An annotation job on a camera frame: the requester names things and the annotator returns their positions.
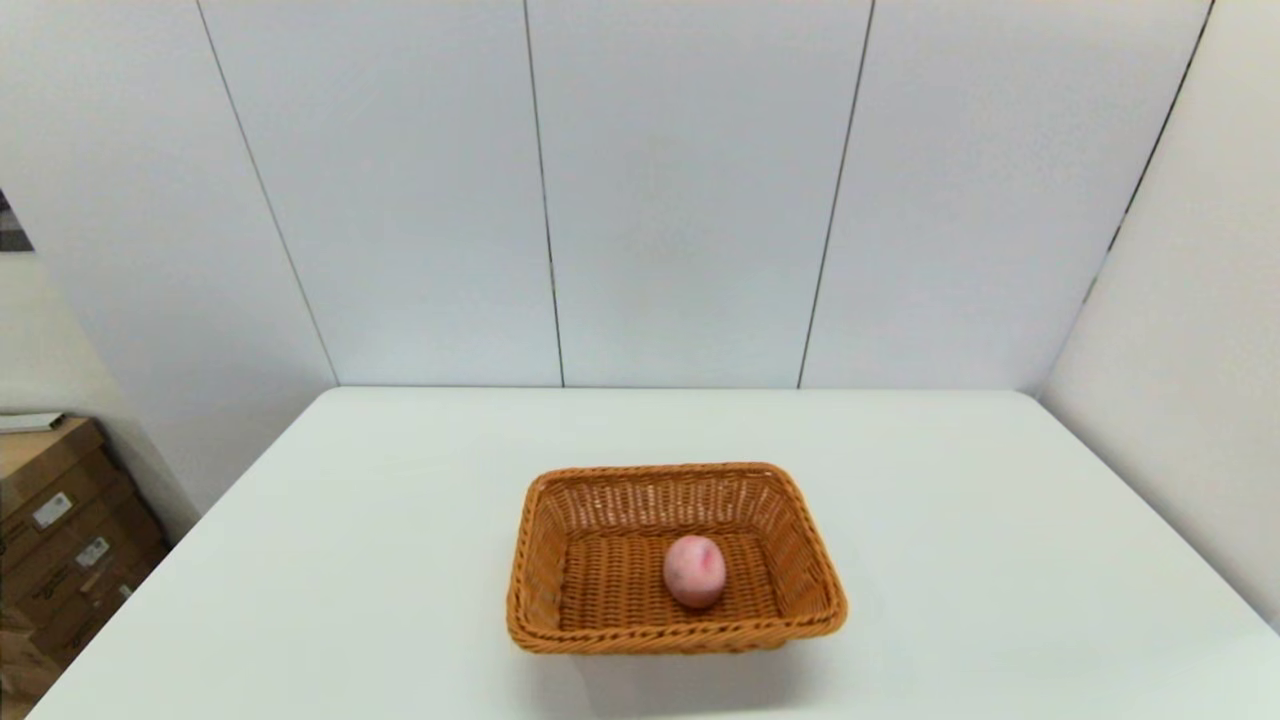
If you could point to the pink peach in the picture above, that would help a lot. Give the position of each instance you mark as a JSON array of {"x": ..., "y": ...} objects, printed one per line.
[{"x": 695, "y": 572}]

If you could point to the brown wicker basket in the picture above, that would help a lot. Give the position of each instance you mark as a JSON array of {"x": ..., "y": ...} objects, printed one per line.
[{"x": 600, "y": 580}]

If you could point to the brown cardboard box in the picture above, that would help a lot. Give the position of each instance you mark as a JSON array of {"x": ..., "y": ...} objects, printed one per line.
[
  {"x": 110, "y": 545},
  {"x": 45, "y": 470},
  {"x": 60, "y": 635}
]

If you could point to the white flat sheet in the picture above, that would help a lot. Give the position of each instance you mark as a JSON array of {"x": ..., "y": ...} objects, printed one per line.
[{"x": 30, "y": 422}]

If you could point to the dark wall picture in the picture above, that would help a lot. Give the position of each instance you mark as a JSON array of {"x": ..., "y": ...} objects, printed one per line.
[{"x": 12, "y": 228}]

